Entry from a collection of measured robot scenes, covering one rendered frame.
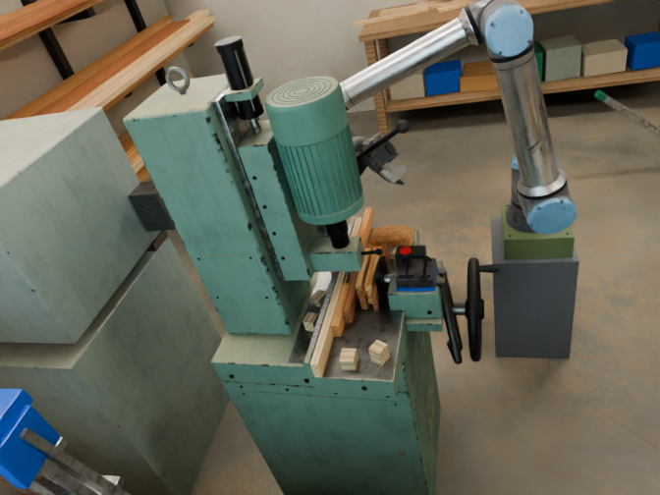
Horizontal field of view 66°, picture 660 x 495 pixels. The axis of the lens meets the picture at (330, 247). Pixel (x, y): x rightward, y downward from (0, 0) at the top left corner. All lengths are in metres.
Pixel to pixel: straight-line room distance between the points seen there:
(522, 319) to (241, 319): 1.20
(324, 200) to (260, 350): 0.54
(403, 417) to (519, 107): 0.94
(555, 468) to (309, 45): 3.78
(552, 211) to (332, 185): 0.82
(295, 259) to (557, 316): 1.23
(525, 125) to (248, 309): 0.97
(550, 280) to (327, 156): 1.20
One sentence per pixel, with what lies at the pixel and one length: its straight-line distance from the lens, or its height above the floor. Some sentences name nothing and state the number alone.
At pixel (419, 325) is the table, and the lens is 1.38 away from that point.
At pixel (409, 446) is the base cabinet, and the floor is 0.44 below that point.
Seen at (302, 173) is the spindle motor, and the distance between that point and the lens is 1.17.
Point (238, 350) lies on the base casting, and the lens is 1.56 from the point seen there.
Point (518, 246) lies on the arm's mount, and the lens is 2.00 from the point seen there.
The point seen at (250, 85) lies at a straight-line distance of 1.20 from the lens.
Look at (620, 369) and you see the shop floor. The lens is 2.44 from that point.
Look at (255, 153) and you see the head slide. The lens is 1.20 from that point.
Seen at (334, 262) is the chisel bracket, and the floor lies 1.02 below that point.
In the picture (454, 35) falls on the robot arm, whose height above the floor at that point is 1.40.
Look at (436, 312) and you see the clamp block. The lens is 1.37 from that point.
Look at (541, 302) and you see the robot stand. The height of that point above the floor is 0.34.
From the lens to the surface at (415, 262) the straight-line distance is 1.36.
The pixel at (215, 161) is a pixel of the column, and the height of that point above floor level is 1.39.
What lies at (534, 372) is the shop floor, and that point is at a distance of 2.38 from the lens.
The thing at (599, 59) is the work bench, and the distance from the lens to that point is 4.28.
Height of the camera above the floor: 1.87
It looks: 36 degrees down
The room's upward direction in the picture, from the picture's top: 15 degrees counter-clockwise
